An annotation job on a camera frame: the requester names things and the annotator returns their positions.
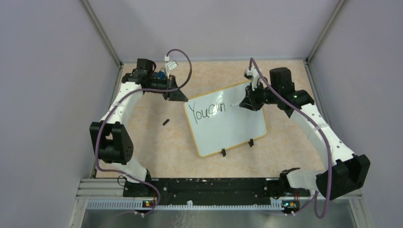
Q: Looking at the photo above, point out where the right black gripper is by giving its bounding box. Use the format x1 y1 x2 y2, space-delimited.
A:
240 80 279 112

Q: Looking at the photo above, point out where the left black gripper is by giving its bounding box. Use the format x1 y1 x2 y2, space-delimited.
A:
146 74 188 102

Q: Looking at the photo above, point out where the yellow framed whiteboard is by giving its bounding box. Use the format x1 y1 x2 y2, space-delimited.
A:
183 82 267 158

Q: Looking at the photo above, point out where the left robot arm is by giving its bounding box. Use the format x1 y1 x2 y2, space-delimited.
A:
89 58 192 196

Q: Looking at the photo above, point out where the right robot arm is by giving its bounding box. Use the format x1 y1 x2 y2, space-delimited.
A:
239 66 370 200

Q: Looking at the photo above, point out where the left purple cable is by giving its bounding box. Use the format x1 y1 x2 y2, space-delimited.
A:
94 48 192 218

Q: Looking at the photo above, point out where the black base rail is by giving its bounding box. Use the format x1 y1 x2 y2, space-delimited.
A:
123 178 310 206

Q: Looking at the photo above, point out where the white cable duct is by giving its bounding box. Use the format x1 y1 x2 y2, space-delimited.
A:
86 199 284 210

